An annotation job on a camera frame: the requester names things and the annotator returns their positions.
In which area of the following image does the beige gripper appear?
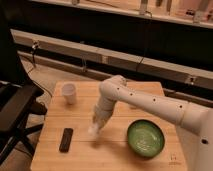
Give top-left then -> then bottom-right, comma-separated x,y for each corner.
93,114 -> 109,129

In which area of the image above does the green bowl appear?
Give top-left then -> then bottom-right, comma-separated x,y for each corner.
127,119 -> 165,158

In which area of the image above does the black remote control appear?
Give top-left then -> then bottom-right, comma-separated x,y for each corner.
59,128 -> 73,153

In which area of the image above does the black office chair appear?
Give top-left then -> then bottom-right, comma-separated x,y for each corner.
0,19 -> 47,165

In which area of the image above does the wooden table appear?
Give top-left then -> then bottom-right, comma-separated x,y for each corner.
31,81 -> 187,171

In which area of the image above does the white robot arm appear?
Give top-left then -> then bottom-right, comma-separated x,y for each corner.
91,75 -> 213,171

